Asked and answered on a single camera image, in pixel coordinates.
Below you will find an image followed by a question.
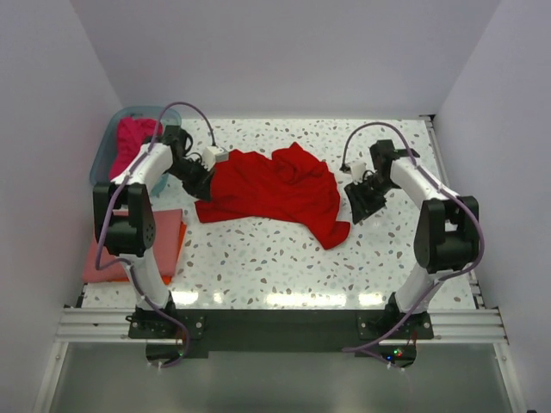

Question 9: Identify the pink folded t-shirt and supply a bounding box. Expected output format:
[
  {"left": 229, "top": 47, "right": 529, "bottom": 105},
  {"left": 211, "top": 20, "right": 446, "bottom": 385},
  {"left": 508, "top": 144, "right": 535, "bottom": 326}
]
[{"left": 82, "top": 209, "right": 183, "bottom": 284}]

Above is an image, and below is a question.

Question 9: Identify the teal plastic bin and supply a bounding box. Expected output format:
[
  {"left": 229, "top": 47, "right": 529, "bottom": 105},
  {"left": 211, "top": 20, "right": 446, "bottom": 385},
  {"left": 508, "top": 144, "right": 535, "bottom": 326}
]
[{"left": 90, "top": 106, "right": 182, "bottom": 196}]

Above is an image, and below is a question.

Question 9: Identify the aluminium frame rail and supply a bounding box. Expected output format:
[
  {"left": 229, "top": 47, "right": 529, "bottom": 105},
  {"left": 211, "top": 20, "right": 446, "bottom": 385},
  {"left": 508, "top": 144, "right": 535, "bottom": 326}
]
[{"left": 55, "top": 308, "right": 509, "bottom": 344}]

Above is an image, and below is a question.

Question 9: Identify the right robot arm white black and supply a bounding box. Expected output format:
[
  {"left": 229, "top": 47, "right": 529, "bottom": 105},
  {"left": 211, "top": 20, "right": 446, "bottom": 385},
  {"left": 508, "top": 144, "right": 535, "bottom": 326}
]
[{"left": 341, "top": 139, "right": 484, "bottom": 314}]

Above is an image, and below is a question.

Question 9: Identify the orange folded t-shirt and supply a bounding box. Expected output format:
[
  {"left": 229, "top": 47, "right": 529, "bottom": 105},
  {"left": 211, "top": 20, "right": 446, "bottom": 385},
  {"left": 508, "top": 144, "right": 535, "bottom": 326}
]
[{"left": 161, "top": 221, "right": 187, "bottom": 286}]

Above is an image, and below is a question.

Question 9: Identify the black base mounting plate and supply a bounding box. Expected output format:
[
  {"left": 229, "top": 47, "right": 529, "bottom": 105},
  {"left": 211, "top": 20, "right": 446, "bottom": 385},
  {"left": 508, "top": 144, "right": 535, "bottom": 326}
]
[{"left": 127, "top": 307, "right": 436, "bottom": 369}]

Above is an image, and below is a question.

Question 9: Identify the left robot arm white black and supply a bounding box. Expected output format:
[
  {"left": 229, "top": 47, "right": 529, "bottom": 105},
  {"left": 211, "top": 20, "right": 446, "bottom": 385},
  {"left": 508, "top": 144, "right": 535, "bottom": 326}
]
[{"left": 93, "top": 126, "right": 227, "bottom": 312}]

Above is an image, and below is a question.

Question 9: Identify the red t-shirt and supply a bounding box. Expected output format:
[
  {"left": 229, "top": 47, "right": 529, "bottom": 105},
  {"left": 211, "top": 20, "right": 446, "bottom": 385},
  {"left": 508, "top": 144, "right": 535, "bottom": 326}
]
[{"left": 195, "top": 143, "right": 350, "bottom": 250}]

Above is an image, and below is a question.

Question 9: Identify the magenta crumpled t-shirt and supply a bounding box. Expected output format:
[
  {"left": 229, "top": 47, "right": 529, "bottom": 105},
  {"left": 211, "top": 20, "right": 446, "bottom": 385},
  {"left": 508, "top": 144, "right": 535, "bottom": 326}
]
[{"left": 108, "top": 117, "right": 157, "bottom": 180}]

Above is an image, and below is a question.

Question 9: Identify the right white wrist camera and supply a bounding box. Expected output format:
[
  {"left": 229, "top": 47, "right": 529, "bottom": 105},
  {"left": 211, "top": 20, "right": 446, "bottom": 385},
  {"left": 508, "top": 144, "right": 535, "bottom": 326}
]
[{"left": 340, "top": 161, "right": 367, "bottom": 182}]

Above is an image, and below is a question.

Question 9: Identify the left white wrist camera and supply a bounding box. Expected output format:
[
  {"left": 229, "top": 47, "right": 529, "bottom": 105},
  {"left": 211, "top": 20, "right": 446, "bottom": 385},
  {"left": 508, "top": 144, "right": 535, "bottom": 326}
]
[{"left": 201, "top": 145, "right": 229, "bottom": 170}]

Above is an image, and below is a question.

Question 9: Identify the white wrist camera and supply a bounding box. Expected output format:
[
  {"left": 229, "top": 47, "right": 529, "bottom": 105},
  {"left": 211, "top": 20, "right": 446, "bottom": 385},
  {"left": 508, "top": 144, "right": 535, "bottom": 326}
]
[
  {"left": 340, "top": 161, "right": 367, "bottom": 182},
  {"left": 201, "top": 145, "right": 229, "bottom": 170}
]

